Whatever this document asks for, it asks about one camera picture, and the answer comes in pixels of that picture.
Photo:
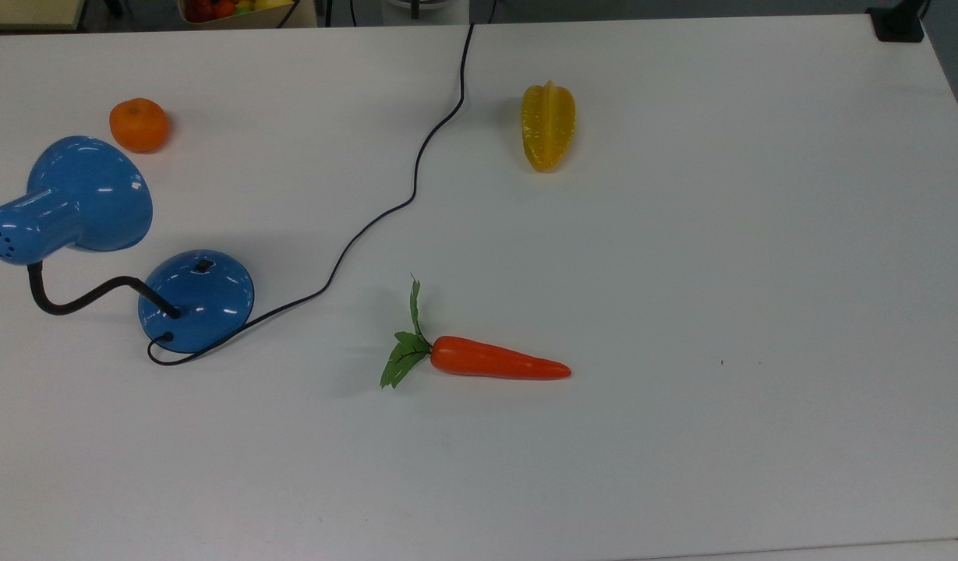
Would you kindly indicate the blue desk lamp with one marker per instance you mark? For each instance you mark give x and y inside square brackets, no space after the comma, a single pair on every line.
[81,195]

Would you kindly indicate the orange toy carrot with leaves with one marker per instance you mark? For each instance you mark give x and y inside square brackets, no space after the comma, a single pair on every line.
[486,360]

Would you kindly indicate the yellow toy starfruit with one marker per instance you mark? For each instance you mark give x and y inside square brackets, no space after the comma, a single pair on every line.
[548,128]

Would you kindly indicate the orange mandarin fruit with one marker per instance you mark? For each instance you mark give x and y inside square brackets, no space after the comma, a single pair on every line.
[139,125]

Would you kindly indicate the basket of toy fruit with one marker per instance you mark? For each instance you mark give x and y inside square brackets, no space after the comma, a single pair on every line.
[213,11]

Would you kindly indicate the white adjacent table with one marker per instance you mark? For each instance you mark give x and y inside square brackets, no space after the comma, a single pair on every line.
[876,553]

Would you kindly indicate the beige side table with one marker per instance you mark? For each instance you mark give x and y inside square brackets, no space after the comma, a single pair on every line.
[26,12]

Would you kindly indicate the black camera stand clamp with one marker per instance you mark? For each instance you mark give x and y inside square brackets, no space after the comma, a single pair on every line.
[898,23]

